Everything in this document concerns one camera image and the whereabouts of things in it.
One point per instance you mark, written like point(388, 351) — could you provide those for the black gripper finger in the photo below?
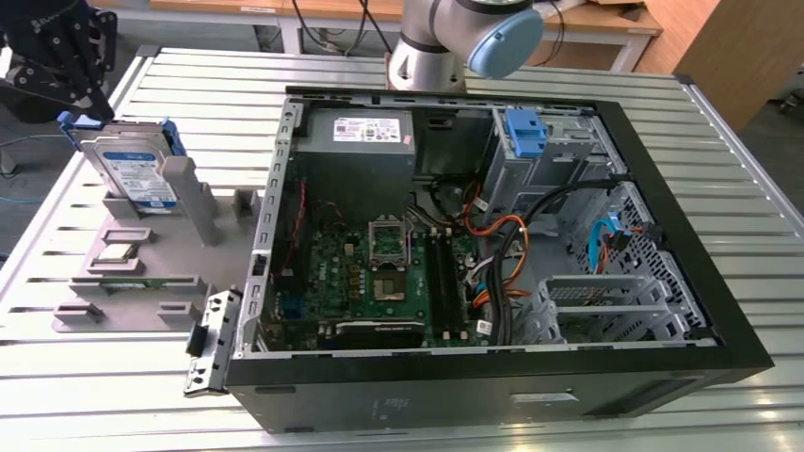
point(56, 82)
point(101, 42)

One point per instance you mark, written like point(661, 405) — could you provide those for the hard disk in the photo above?
point(134, 169)

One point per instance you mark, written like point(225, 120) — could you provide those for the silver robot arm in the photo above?
point(426, 61)

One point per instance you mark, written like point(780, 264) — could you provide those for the metal disk bay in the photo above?
point(602, 308)

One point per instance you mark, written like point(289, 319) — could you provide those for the black round bin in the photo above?
point(37, 112)

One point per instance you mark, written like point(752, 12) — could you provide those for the wooden top desk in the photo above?
point(220, 5)
point(590, 54)

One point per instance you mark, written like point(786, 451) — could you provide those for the silver CPU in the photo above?
point(118, 253)

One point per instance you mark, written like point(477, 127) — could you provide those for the grey parts rack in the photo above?
point(169, 263)

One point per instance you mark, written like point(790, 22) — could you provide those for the green RAM stick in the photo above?
point(128, 283)

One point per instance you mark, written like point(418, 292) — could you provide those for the grey power supply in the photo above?
point(352, 179)

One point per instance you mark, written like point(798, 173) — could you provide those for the green motherboard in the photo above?
point(338, 263)

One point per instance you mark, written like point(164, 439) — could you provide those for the CPU socket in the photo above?
point(389, 287)

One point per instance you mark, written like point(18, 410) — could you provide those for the blue plastic drive carrier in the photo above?
point(524, 136)

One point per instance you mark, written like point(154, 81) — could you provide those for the black graphics card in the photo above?
point(376, 332)

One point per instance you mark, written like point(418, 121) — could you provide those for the black RAM slot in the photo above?
point(434, 282)

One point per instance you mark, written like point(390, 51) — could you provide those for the metal drive cage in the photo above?
point(568, 141)

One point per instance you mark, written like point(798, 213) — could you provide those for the black PC case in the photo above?
point(440, 400)

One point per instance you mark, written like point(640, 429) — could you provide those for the wooden cabinet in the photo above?
point(741, 56)

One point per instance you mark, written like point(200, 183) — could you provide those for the silver case rear bracket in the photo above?
point(216, 339)

